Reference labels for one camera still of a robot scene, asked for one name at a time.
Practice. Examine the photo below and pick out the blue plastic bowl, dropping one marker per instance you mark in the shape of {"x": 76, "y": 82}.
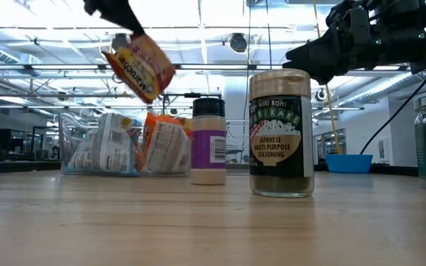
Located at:
{"x": 348, "y": 164}

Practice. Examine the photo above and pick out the black aluminium left frame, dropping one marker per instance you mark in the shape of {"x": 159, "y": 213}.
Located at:
{"x": 13, "y": 167}

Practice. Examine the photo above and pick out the orange food packet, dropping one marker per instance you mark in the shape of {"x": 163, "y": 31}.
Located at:
{"x": 165, "y": 147}

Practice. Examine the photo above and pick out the black aluminium right frame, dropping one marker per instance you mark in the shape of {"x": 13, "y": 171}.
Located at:
{"x": 394, "y": 170}

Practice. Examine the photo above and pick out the purple label spice jar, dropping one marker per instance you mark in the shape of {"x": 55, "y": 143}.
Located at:
{"x": 208, "y": 147}

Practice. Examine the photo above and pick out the black gantry frame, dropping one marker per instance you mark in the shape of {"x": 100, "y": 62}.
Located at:
{"x": 178, "y": 95}

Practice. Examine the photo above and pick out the wide clear plastic container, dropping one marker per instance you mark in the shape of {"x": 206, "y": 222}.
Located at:
{"x": 65, "y": 147}

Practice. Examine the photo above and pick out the red yellow ramen packet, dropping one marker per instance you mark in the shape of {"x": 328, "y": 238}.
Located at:
{"x": 139, "y": 70}

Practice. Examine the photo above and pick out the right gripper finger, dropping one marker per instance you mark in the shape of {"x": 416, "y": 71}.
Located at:
{"x": 324, "y": 72}
{"x": 324, "y": 50}

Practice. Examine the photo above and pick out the black aluminium frame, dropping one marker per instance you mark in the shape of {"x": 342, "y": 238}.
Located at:
{"x": 13, "y": 167}
{"x": 394, "y": 170}

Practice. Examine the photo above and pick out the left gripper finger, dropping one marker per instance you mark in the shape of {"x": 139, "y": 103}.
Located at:
{"x": 120, "y": 13}
{"x": 92, "y": 5}

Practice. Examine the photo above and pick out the silver blue food packet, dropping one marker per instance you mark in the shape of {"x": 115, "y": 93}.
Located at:
{"x": 102, "y": 147}

